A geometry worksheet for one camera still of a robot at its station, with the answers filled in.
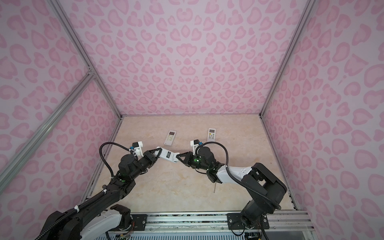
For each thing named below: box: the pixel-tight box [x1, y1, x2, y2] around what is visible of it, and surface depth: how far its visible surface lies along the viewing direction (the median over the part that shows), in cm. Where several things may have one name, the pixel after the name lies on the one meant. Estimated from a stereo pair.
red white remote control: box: [154, 147, 180, 163], surface depth 82 cm
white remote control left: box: [163, 129, 177, 146], surface depth 106 cm
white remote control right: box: [207, 128, 216, 142], surface depth 109 cm
